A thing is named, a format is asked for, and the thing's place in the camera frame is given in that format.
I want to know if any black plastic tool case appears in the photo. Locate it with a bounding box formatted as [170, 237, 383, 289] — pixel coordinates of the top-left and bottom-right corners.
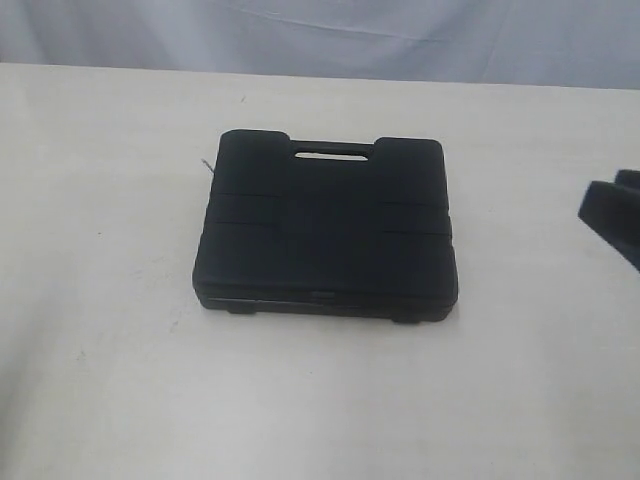
[192, 129, 459, 324]

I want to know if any yellow tape measure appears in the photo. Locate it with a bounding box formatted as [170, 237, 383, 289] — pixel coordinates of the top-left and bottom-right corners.
[200, 158, 214, 175]

